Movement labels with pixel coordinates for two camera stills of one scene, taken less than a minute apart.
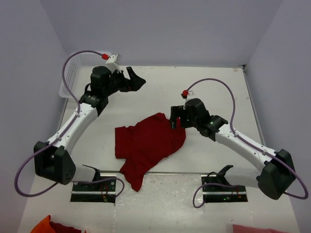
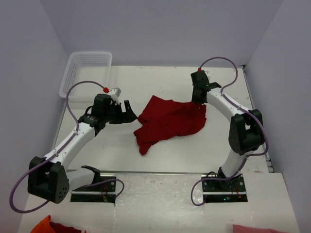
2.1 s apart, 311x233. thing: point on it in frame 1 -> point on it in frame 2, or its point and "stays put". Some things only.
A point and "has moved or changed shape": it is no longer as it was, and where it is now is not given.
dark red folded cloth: x=60 y=228 stays put
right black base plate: x=212 y=193 stays put
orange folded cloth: x=43 y=226 stays put
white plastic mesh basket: x=77 y=73 stays put
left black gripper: x=133 y=84 -> x=122 y=118
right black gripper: x=179 y=111 -> x=194 y=99
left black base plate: x=103 y=191 stays put
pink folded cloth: x=240 y=228 stays put
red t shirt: x=145 y=143 has moved or changed shape
